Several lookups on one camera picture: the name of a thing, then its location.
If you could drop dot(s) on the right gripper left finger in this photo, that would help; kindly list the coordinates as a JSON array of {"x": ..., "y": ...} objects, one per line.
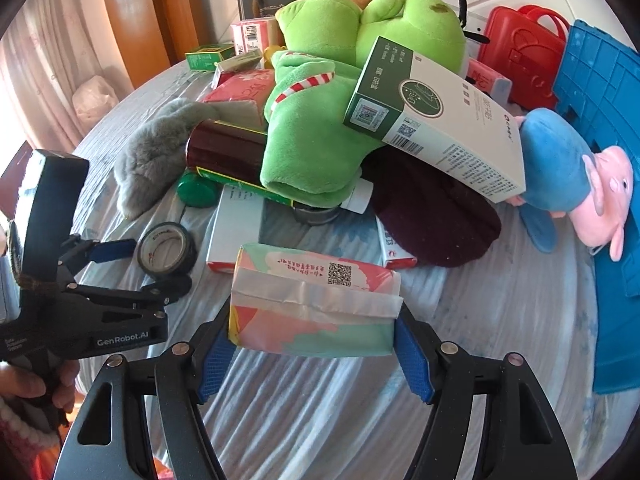
[{"x": 110, "y": 437}]

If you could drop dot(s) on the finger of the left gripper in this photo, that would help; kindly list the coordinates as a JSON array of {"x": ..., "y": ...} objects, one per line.
[{"x": 103, "y": 252}]

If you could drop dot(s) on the pastel tissue pack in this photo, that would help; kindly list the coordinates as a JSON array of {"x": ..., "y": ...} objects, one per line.
[{"x": 287, "y": 301}]

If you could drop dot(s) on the green frog plush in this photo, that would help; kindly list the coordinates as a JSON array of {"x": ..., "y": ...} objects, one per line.
[{"x": 311, "y": 156}]

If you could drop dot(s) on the person left hand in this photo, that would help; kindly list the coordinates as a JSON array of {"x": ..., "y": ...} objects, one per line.
[{"x": 15, "y": 381}]

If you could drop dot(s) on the black tape roll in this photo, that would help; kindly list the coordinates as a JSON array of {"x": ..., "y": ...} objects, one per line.
[{"x": 167, "y": 250}]

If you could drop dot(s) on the grey furry plush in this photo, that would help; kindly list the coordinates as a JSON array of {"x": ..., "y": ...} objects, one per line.
[{"x": 154, "y": 156}]

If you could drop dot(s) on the green capped jar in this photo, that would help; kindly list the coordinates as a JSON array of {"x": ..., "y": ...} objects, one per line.
[{"x": 196, "y": 191}]

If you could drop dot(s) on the brown syrup bottle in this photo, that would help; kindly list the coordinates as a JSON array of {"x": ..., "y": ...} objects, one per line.
[{"x": 229, "y": 154}]

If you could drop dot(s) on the pink grey tissue pack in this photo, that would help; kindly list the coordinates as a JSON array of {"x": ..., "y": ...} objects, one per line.
[{"x": 242, "y": 98}]

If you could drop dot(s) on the small green box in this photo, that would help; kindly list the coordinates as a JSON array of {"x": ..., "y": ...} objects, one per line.
[{"x": 209, "y": 56}]

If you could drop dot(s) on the dark maroon cloth pouch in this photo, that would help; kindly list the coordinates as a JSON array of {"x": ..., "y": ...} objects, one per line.
[{"x": 431, "y": 215}]

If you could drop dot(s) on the slim white grey box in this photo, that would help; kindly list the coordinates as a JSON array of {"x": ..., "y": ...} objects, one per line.
[{"x": 231, "y": 66}]

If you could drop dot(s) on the yellow plush piece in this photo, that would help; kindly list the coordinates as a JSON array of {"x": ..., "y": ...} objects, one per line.
[{"x": 268, "y": 53}]

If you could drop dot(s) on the pink white barcode box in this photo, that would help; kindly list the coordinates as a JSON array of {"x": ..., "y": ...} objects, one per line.
[{"x": 256, "y": 34}]

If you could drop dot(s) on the pig plush blue shirt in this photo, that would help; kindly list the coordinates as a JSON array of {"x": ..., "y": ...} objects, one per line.
[{"x": 564, "y": 178}]

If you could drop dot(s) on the white green long box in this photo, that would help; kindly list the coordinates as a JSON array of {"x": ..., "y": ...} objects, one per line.
[{"x": 410, "y": 102}]

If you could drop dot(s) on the red toy suitcase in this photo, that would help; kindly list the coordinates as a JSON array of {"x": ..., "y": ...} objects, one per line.
[{"x": 526, "y": 46}]

